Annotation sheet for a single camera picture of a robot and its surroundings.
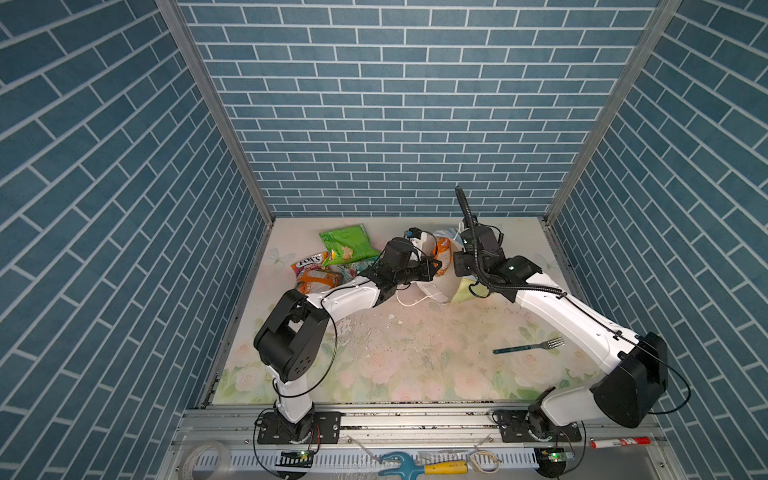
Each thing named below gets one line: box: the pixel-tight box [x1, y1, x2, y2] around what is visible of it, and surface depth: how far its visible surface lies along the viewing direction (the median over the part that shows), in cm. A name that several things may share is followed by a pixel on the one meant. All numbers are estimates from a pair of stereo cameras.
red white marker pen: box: [590, 437, 652, 449], surface depth 73 cm
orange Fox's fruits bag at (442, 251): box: [432, 237, 452, 276], surface depth 85 cm
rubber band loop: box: [469, 451, 502, 474], surface depth 72 cm
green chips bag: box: [319, 224, 380, 268], surface depth 104 cm
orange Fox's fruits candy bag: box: [291, 251, 343, 285], surface depth 104 cm
